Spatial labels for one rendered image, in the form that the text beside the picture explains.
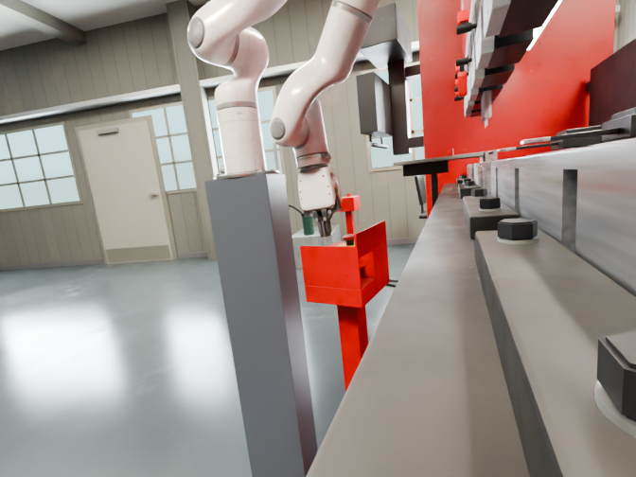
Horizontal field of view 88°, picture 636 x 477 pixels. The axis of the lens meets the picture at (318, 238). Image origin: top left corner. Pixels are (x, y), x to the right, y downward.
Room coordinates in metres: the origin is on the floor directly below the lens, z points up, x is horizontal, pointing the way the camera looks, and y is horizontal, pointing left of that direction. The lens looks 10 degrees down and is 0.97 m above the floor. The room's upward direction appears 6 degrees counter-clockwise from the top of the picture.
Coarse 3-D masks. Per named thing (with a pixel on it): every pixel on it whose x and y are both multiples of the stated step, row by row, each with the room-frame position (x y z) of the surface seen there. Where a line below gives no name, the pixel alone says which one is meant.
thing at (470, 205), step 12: (468, 204) 0.52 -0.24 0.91; (504, 204) 0.47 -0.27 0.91; (468, 216) 0.42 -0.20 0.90; (480, 216) 0.40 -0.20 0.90; (492, 216) 0.39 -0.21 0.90; (504, 216) 0.38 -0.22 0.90; (516, 216) 0.38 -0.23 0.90; (468, 228) 0.42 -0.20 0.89; (480, 228) 0.39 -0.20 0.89; (492, 228) 0.39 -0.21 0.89
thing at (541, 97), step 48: (432, 0) 1.91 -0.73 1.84; (576, 0) 1.67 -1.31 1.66; (432, 48) 1.92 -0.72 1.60; (576, 48) 1.66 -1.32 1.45; (432, 96) 1.92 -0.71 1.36; (528, 96) 1.74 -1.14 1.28; (576, 96) 1.66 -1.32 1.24; (432, 144) 1.92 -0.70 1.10; (480, 144) 1.83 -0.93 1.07; (528, 144) 1.74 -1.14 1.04
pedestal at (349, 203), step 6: (342, 198) 2.88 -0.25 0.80; (348, 198) 2.85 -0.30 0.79; (354, 198) 2.86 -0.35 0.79; (342, 204) 2.88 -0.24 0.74; (348, 204) 2.86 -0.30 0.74; (354, 204) 2.85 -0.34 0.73; (360, 204) 3.02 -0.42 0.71; (342, 210) 2.88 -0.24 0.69; (348, 210) 2.86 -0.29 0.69; (354, 210) 2.84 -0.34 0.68; (348, 216) 2.93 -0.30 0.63; (348, 222) 2.93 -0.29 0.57; (348, 228) 2.94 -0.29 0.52; (354, 228) 2.97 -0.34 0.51; (348, 234) 2.94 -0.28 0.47; (354, 240) 2.93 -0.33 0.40
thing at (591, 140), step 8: (584, 128) 0.92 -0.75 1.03; (592, 128) 0.91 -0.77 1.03; (600, 128) 0.91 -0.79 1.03; (592, 136) 0.90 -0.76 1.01; (600, 136) 0.90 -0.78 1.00; (544, 144) 0.98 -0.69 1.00; (552, 144) 0.97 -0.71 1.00; (560, 144) 0.94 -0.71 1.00; (568, 144) 0.92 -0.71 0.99; (576, 144) 0.92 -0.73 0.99; (584, 144) 0.91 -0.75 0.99; (592, 144) 0.90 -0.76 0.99
